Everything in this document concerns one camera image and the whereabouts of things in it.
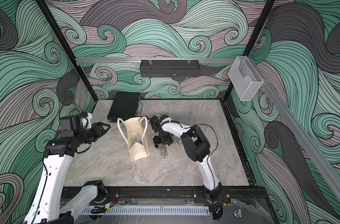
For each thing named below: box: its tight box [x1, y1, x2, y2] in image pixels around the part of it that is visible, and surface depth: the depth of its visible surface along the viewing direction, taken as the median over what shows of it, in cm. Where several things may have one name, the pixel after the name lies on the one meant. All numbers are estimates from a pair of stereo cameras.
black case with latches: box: [106, 91, 144, 123], surface depth 116 cm
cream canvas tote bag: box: [117, 116, 150, 162], surface depth 89 cm
